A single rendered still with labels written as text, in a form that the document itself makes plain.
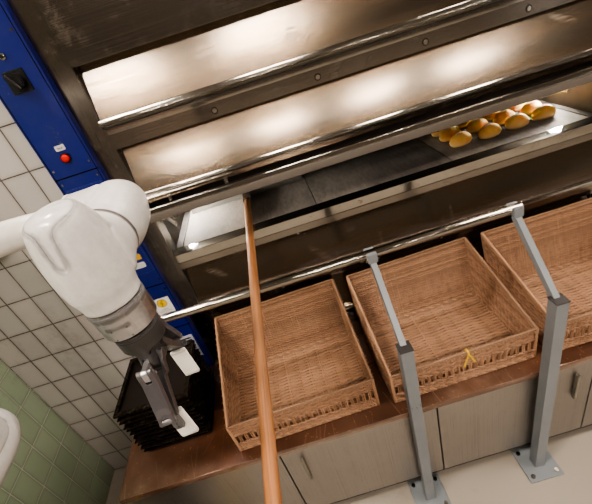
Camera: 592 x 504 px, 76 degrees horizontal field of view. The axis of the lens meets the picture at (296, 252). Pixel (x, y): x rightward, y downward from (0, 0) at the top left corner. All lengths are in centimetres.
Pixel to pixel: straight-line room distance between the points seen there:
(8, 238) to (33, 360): 138
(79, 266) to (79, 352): 146
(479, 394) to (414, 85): 112
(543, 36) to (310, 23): 81
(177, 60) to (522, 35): 116
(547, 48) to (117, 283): 156
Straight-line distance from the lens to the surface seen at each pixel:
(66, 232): 55
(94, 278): 57
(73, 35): 143
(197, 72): 136
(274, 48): 136
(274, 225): 153
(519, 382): 166
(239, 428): 150
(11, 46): 146
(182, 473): 168
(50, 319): 192
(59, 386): 220
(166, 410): 67
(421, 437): 159
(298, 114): 141
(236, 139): 140
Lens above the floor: 188
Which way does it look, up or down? 32 degrees down
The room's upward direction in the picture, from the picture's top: 18 degrees counter-clockwise
